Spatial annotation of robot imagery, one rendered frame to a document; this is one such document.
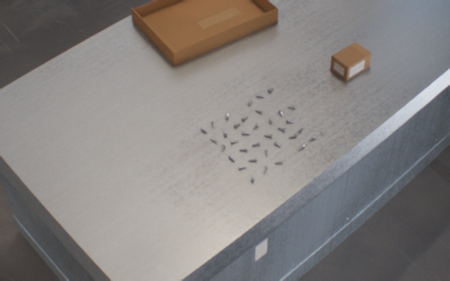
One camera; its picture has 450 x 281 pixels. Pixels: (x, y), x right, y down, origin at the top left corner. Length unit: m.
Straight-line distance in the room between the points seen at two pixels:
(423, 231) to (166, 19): 1.26
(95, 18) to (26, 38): 0.37
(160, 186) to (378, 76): 0.82
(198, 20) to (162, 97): 0.40
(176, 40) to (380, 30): 0.71
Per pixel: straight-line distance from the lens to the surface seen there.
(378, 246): 2.73
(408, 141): 2.65
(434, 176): 2.98
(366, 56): 2.34
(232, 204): 1.98
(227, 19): 2.54
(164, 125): 2.18
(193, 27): 2.51
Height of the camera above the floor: 2.23
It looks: 47 degrees down
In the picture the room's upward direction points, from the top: 2 degrees counter-clockwise
